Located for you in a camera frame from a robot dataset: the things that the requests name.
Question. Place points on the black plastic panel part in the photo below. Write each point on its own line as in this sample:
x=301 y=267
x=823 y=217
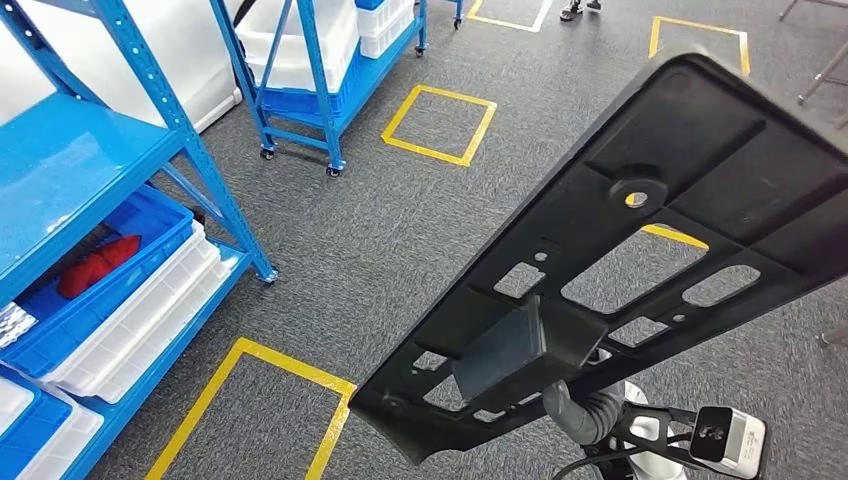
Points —
x=696 y=132

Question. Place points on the blue steel shelf rack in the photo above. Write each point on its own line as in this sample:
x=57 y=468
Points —
x=66 y=166

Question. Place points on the yellow floor tape square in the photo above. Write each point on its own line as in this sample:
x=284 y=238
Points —
x=291 y=365

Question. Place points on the blue plastic bin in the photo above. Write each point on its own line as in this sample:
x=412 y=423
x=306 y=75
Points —
x=40 y=430
x=99 y=311
x=298 y=102

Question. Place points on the blue steel rack with casters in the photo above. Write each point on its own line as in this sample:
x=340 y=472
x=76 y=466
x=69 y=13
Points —
x=316 y=66

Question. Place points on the large white plastic bin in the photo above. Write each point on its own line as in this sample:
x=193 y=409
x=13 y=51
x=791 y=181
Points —
x=338 y=40

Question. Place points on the red cloth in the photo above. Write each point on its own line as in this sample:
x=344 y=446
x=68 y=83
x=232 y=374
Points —
x=93 y=268

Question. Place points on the silver foil bag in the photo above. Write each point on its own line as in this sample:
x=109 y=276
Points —
x=13 y=324

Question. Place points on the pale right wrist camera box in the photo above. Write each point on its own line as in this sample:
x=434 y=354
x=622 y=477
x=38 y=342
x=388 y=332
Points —
x=729 y=440

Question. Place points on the grey metal chair frame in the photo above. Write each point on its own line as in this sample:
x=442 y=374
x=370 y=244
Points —
x=825 y=71

